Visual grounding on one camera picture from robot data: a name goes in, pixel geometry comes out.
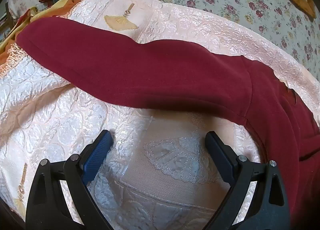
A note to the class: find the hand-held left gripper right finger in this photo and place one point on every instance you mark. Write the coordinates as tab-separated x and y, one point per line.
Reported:
218	152

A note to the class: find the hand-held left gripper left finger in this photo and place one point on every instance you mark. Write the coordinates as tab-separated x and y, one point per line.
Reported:
97	156

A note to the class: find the dark red sweater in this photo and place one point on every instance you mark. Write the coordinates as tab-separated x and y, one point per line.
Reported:
150	69

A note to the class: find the pink embossed satin blanket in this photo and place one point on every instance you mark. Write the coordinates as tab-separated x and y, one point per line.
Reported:
50	110

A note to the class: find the yellow orange cloth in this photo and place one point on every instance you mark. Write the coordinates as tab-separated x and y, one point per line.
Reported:
62	3

